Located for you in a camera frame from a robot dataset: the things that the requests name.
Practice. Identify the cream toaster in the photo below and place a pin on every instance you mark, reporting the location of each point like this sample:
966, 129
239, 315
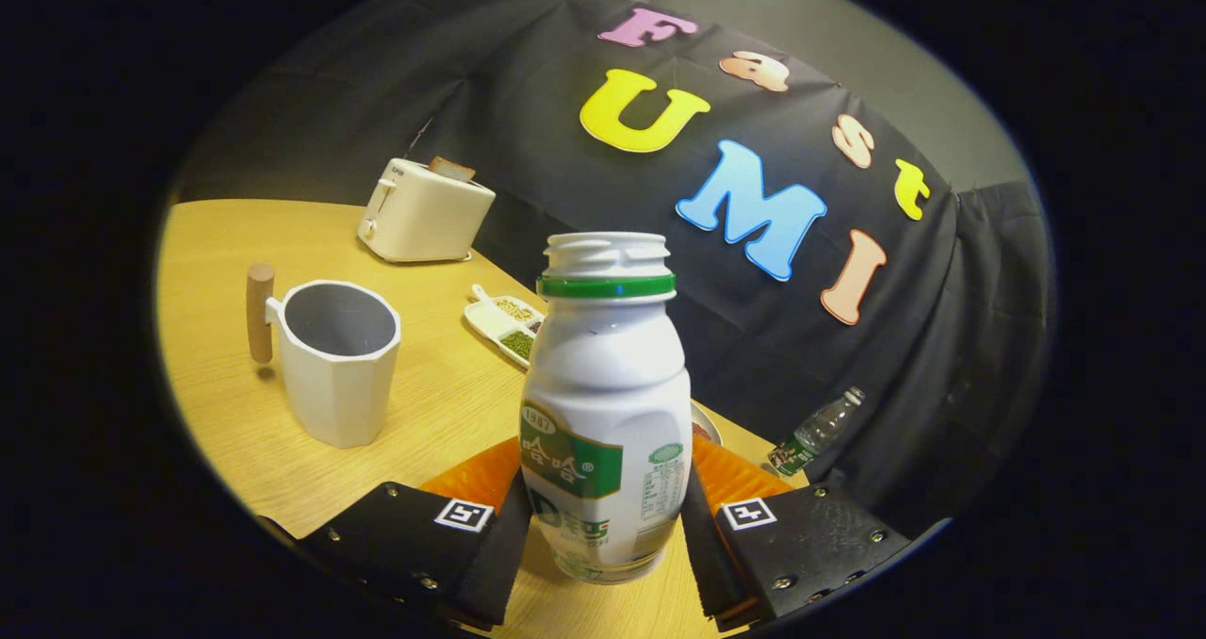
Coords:
424, 220

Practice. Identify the wooden table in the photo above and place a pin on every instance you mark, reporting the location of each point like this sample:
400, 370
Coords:
245, 243

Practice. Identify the white juice bottle green label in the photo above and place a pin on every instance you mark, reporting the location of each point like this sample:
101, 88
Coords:
603, 385

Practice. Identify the toast slice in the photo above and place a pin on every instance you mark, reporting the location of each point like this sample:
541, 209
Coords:
452, 169

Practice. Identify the white round plate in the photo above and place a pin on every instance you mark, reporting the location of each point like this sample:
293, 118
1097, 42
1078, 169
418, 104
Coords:
708, 422

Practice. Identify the clear plastic water bottle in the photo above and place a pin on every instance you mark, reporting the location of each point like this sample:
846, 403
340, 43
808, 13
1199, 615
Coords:
815, 432

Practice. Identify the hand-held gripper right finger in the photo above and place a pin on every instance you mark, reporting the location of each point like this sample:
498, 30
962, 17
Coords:
702, 554

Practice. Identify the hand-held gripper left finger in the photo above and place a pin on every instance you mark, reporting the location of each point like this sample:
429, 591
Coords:
499, 564

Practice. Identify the white divided bean dish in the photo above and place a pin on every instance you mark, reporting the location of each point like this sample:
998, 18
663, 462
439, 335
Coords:
485, 319

